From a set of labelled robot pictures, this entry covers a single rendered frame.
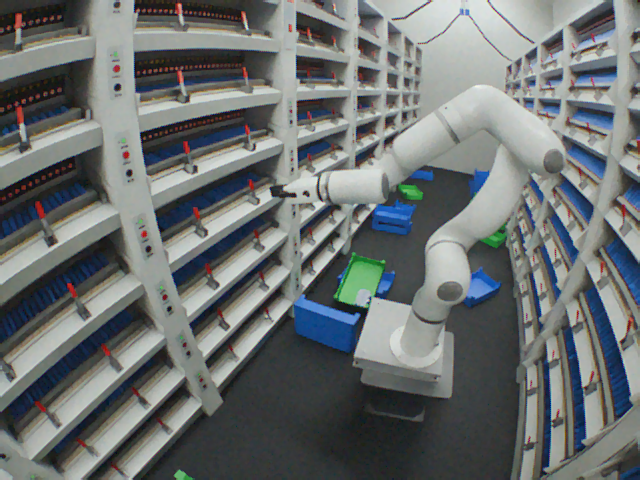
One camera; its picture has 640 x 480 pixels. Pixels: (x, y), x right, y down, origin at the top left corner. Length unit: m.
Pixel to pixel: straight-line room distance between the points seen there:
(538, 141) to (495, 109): 0.11
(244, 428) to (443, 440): 0.79
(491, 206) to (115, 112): 0.86
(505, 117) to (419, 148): 0.21
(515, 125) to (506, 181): 0.14
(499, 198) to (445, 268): 0.21
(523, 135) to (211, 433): 1.37
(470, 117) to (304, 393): 1.16
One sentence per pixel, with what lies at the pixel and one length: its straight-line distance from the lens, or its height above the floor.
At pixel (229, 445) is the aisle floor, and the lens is 1.25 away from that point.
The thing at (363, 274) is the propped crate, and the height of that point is 0.10.
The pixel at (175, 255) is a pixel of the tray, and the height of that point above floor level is 0.72.
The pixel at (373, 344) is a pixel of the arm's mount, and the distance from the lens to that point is 1.05.
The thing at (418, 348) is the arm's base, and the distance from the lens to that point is 1.00.
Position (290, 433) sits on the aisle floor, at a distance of 1.24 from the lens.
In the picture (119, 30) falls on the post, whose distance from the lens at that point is 0.74.
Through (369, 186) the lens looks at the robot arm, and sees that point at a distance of 0.69.
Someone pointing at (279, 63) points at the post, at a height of 1.22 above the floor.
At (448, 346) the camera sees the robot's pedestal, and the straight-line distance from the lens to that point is 1.20.
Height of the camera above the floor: 1.13
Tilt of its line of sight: 30 degrees down
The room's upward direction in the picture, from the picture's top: straight up
